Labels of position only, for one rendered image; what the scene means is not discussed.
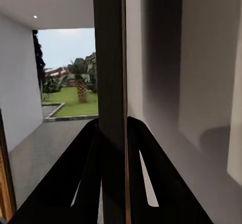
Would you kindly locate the poster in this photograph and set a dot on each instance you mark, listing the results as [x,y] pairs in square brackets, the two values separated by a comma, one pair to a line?
[111,69]

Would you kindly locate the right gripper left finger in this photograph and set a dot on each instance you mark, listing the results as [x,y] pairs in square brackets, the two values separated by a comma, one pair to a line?
[50,202]

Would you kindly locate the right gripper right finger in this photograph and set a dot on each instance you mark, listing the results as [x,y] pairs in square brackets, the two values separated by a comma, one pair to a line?
[177,204]

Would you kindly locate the door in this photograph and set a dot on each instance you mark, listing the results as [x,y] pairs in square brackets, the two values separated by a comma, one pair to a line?
[48,92]

